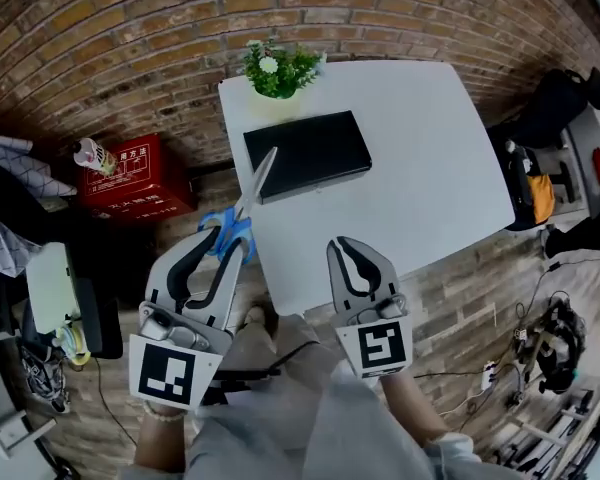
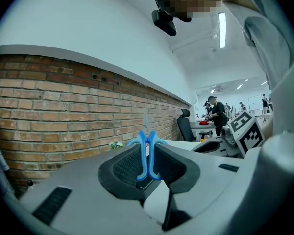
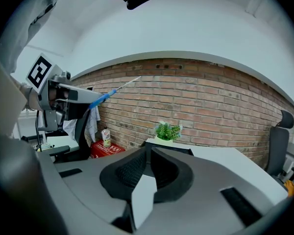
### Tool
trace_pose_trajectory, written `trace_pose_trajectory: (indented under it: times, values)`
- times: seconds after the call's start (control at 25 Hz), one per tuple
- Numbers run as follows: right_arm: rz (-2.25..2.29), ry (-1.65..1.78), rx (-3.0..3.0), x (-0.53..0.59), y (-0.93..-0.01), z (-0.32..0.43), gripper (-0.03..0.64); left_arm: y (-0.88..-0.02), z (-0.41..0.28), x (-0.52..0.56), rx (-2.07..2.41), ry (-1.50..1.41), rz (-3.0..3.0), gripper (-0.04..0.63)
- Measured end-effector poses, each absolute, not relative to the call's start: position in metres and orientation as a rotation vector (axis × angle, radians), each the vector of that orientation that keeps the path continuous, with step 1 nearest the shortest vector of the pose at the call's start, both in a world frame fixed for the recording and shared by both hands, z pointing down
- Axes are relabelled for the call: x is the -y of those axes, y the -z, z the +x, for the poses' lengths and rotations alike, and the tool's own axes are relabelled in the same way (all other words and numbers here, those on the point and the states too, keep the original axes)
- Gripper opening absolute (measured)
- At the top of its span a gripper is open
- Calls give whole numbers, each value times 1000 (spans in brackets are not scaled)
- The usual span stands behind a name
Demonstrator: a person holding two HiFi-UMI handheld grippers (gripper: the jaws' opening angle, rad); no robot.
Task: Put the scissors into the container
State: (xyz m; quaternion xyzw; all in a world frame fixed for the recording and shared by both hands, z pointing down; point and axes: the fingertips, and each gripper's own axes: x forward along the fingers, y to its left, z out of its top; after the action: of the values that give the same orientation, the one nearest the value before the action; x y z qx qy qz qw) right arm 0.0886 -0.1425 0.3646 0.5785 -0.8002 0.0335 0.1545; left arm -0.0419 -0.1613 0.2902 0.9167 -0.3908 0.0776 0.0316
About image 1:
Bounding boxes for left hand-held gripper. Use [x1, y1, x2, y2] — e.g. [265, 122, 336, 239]
[128, 227, 245, 413]

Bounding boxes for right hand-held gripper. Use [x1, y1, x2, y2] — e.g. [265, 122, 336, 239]
[325, 235, 414, 380]

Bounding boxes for blue-handled scissors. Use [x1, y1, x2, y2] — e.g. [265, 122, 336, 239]
[197, 146, 280, 267]

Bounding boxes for black rectangular container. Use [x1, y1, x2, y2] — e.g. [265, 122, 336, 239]
[242, 110, 374, 206]

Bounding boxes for person's left forearm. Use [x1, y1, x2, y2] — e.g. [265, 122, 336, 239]
[131, 398, 190, 480]

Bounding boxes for person's right forearm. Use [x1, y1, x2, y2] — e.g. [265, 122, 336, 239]
[378, 367, 452, 450]

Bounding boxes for person's shoe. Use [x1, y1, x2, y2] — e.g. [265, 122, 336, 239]
[240, 304, 277, 342]

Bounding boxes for red metal box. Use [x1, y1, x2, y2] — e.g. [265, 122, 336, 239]
[76, 133, 198, 221]

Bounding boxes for yellow tape roll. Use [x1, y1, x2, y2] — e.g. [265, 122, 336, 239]
[53, 317, 93, 368]

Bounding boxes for person's grey clothing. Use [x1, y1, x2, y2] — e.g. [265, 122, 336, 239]
[182, 312, 529, 480]

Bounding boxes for white patterned bottle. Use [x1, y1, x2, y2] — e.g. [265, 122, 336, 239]
[71, 137, 118, 177]

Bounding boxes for white power strip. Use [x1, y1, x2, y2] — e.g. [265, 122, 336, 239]
[480, 360, 499, 392]

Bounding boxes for patterned sneaker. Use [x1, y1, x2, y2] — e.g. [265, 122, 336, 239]
[18, 346, 72, 415]

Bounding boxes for orange bag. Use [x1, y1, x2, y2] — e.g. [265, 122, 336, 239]
[525, 172, 557, 226]

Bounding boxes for checked white cloth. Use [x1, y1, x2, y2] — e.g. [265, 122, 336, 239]
[0, 132, 78, 280]

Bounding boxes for black backpack with gear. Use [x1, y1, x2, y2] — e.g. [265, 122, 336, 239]
[515, 295, 589, 396]

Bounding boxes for potted green plant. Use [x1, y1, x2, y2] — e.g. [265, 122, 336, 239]
[241, 39, 328, 119]

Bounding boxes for black office chair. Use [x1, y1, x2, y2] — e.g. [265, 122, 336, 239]
[487, 66, 600, 233]

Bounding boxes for black cable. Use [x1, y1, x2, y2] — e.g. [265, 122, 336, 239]
[214, 340, 322, 384]

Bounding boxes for beaded bracelet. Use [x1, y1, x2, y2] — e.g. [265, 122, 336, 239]
[141, 399, 187, 424]

